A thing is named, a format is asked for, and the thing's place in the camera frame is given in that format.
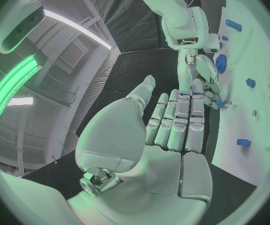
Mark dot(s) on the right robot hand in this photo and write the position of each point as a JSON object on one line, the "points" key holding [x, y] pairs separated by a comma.
{"points": [[186, 73]]}

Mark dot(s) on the white task board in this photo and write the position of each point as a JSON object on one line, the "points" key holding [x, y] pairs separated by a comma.
{"points": [[247, 163]]}

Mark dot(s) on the white robot head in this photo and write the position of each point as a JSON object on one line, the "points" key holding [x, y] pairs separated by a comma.
{"points": [[19, 28]]}

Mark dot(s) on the blue gear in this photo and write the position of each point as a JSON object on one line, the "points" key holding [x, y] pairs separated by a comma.
{"points": [[221, 63]]}

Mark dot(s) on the short blue cylinder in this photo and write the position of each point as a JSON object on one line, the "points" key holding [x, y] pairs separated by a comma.
{"points": [[233, 24]]}

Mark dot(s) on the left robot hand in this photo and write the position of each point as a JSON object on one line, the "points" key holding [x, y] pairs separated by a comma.
{"points": [[130, 135]]}

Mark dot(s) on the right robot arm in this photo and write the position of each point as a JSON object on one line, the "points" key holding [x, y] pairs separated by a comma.
{"points": [[172, 7]]}

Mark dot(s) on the blue plug block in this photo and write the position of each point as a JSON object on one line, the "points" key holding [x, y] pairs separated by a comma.
{"points": [[242, 142]]}

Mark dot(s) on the glowing light bar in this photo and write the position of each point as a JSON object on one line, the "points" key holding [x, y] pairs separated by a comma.
{"points": [[12, 82]]}

